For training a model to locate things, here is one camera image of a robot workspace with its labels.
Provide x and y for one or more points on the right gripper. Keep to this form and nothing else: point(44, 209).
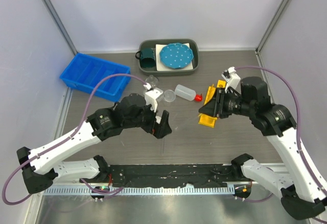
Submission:
point(216, 106)

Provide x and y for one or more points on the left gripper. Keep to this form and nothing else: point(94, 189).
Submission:
point(160, 129)

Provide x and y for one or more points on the yellow test tube rack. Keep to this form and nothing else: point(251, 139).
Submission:
point(204, 119)

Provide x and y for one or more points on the blue plastic divided bin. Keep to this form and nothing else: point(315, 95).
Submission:
point(84, 72)

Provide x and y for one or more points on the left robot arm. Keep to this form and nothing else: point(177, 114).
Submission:
point(43, 166)

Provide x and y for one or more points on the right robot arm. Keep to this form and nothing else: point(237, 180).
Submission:
point(300, 196)

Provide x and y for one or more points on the clear plastic beaker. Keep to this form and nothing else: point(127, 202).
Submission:
point(169, 96)

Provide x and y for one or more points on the white squeeze bottle red cap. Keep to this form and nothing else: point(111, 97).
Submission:
point(187, 93)

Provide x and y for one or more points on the clear round glass flask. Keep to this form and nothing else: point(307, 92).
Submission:
point(152, 80)

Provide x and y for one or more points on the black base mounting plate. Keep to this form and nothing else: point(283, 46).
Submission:
point(170, 175)

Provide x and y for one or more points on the white square paper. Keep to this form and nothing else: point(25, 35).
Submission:
point(161, 67)

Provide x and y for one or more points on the blue dotted plate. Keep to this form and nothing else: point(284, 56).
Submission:
point(176, 56)

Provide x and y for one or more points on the dark green mug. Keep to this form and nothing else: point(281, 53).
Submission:
point(146, 57)

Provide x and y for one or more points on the grey plastic tray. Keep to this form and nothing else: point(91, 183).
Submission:
point(174, 57)

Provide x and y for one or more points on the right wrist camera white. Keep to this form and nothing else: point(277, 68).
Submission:
point(231, 77)

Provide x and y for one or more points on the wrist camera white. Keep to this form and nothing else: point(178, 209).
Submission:
point(153, 96)
point(231, 77)

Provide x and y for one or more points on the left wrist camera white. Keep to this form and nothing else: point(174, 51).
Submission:
point(153, 96)

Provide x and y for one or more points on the white slotted cable duct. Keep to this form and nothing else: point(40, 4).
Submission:
point(187, 190)

